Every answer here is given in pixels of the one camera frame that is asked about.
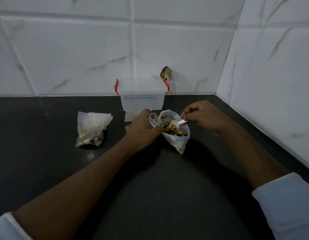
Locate person's left hand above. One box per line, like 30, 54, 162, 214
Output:
125, 108, 164, 153

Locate person's right hand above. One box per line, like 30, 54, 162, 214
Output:
180, 100, 232, 136

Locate white plastic scoop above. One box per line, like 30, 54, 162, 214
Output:
169, 119, 189, 130

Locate clear plastic bag of nuts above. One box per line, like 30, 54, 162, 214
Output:
147, 109, 190, 155

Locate person's right forearm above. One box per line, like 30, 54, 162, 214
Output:
214, 120, 291, 190

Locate person's left forearm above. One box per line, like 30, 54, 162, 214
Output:
12, 137, 155, 240

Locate mixed nuts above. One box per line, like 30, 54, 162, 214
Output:
160, 114, 188, 137

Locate clear plastic container with lid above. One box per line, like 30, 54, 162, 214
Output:
114, 78, 170, 111

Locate sealed clear bag of nuts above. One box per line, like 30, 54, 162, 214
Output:
75, 111, 113, 148

